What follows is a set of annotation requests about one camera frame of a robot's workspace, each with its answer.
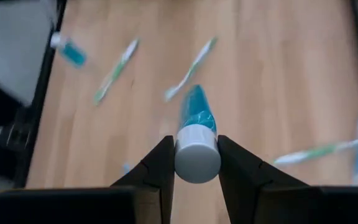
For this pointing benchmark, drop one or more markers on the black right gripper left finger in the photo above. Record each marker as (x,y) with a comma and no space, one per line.
(148,186)

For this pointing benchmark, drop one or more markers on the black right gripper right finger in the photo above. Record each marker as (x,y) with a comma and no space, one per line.
(247,186)

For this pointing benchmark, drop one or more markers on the teal mouthwash bottle white cap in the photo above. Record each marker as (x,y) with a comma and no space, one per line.
(73,54)
(197,155)

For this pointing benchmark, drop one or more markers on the green white toothbrush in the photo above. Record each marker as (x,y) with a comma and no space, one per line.
(193,66)
(315,152)
(117,70)

